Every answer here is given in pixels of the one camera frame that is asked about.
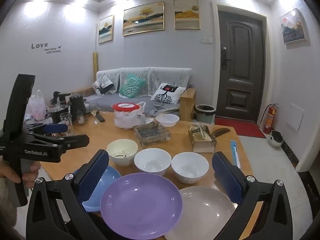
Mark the person's left forearm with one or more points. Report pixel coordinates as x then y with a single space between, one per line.
6 205

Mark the blue toothbrush pack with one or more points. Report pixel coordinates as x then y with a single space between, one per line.
235 155

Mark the purple plate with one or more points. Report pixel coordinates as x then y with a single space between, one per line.
140 205

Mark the black electric kettle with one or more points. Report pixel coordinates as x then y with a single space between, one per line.
76 103

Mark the white ceramic bowl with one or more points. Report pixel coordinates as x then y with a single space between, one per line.
152 161
190 166

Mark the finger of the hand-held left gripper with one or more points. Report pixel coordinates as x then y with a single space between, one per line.
57 127
77 140

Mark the frameless canvas painting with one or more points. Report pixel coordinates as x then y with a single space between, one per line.
293 26

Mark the wide landscape painting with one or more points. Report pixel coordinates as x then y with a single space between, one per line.
143 18

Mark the glass ashtray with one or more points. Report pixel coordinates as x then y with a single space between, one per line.
151 133

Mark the black coffee machine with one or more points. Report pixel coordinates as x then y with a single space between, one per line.
58 97

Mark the white light switch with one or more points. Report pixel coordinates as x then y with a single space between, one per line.
207 40

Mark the wooden comb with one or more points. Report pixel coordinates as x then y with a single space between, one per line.
222 133

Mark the black remote control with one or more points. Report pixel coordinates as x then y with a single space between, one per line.
100 117

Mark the rolled bamboo mat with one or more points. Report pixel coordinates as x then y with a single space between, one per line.
95 65

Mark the white helmet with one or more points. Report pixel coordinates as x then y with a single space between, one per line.
276 138

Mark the small shallow white bowl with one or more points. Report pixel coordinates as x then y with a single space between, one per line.
167 119

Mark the red doormat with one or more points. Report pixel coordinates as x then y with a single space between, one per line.
240 127

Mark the dark brown door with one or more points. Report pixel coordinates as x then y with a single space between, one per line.
241 67

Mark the grey lace sofa cover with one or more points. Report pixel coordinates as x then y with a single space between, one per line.
170 76

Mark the wine glass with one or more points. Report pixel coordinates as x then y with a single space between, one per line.
94 112

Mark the clear glass cup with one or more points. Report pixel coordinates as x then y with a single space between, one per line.
66 123

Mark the golden tissue box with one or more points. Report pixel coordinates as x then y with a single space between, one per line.
202 142

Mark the blue plate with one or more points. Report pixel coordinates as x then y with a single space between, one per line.
111 177

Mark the grey trash bin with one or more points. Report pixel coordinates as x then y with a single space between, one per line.
205 115

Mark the black lettering wall sticker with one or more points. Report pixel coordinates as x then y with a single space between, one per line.
39 46

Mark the white wall panel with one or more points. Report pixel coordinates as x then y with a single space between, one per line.
295 116

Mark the person's left hand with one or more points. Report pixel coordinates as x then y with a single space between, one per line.
10 172

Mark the cream bowl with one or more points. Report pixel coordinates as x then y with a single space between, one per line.
122 150

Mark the golden hills painting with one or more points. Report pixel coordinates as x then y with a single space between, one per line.
186 13

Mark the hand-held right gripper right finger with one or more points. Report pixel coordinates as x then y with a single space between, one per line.
227 180

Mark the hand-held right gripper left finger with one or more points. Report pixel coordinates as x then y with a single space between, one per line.
93 177

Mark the white tree print cushion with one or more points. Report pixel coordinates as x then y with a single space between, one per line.
167 93

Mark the small mountain painting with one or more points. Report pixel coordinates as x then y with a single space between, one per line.
105 29

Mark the grey plate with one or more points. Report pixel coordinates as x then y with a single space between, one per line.
205 212

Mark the red fire extinguisher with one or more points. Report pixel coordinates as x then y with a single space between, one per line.
269 120

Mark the white plastic bag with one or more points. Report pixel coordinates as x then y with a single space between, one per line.
37 107

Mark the black white leaf cushion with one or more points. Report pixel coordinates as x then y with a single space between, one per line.
102 86

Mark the teal patterned cushion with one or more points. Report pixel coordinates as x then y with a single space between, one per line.
131 86

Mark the wooden sofa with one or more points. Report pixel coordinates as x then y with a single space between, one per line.
187 100

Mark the red-lidded container in bag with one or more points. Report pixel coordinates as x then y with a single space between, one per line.
125 122

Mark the small spice jar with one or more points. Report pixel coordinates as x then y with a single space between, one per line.
80 118

